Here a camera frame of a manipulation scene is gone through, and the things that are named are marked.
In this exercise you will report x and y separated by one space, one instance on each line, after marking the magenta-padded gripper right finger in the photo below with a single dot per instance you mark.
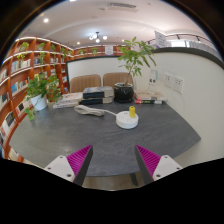
163 165

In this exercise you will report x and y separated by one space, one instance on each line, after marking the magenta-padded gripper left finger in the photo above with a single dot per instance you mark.
61 166

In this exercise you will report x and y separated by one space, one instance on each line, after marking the yellow charger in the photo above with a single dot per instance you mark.
132 111

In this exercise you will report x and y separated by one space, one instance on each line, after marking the thin white book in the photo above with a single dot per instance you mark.
66 104

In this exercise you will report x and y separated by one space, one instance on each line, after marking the leafy plant in white pot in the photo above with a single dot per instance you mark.
39 101

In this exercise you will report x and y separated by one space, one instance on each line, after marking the thick white book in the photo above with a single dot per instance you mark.
71 97

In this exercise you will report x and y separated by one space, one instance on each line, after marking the small tree in black pot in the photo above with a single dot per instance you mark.
123 93

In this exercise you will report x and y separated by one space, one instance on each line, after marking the clear acrylic sign stand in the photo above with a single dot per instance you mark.
153 81

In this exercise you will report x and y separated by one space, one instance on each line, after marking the orange wooden bookshelf unit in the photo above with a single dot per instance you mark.
20 76

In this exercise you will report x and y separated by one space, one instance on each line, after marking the white hanging sign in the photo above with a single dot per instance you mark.
160 39

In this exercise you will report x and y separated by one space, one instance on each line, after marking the black chandelier with round bulbs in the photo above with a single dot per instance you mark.
97 37

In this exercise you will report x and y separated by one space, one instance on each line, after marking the recessed ceiling lights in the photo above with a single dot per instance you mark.
46 20

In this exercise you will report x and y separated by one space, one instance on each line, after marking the ceiling air vent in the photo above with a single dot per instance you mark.
121 6

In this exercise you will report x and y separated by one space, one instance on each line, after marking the white wall socket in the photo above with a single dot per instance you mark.
168 80
178 84

